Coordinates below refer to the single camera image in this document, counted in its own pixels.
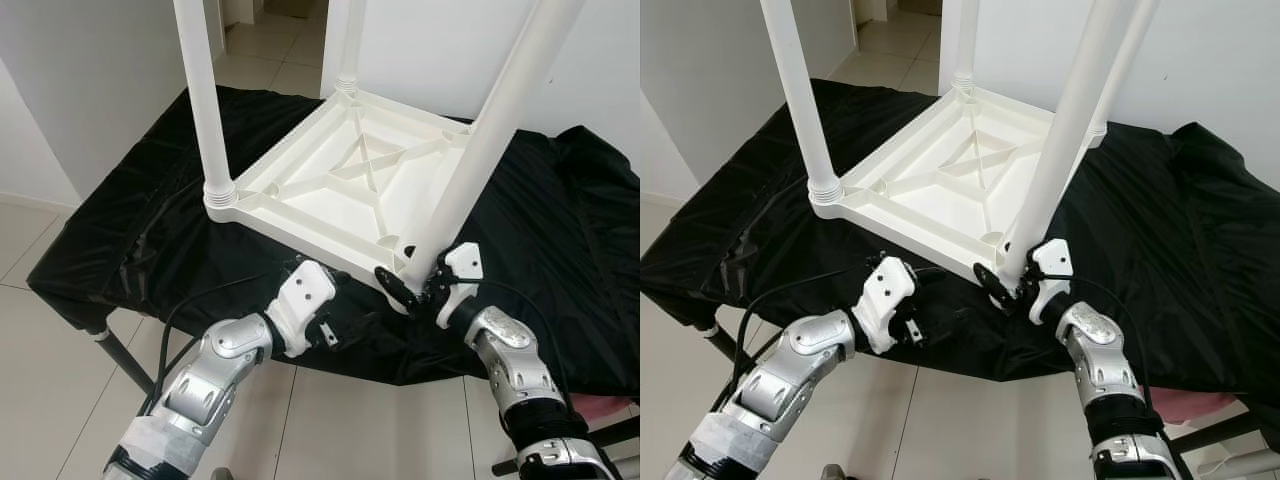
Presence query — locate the white plastic table top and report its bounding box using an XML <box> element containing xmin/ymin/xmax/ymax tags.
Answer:
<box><xmin>810</xmin><ymin>82</ymin><xmax>1106</xmax><ymax>309</ymax></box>
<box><xmin>205</xmin><ymin>85</ymin><xmax>481</xmax><ymax>313</ymax></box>

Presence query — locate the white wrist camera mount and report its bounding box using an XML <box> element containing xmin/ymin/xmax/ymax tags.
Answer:
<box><xmin>268</xmin><ymin>260</ymin><xmax>338</xmax><ymax>358</ymax></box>
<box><xmin>1025</xmin><ymin>238</ymin><xmax>1074</xmax><ymax>323</ymax></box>
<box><xmin>435</xmin><ymin>243</ymin><xmax>486</xmax><ymax>328</ymax></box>
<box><xmin>855</xmin><ymin>255</ymin><xmax>919</xmax><ymax>354</ymax></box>

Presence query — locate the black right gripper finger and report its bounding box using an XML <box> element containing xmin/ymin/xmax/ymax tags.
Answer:
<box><xmin>373</xmin><ymin>265</ymin><xmax>427</xmax><ymax>314</ymax></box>
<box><xmin>972</xmin><ymin>262</ymin><xmax>1020</xmax><ymax>310</ymax></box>

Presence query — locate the black cloth table cover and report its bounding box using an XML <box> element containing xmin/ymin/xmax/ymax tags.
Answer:
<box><xmin>28</xmin><ymin>85</ymin><xmax>641</xmax><ymax>396</ymax></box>
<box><xmin>640</xmin><ymin>80</ymin><xmax>1280</xmax><ymax>396</ymax></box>

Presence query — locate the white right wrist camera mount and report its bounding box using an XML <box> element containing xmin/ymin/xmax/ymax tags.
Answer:
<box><xmin>1025</xmin><ymin>238</ymin><xmax>1074</xmax><ymax>323</ymax></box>
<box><xmin>435</xmin><ymin>243</ymin><xmax>486</xmax><ymax>328</ymax></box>

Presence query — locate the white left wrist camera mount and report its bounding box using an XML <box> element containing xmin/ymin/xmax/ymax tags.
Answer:
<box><xmin>855</xmin><ymin>255</ymin><xmax>919</xmax><ymax>354</ymax></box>
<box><xmin>268</xmin><ymin>260</ymin><xmax>338</xmax><ymax>358</ymax></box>

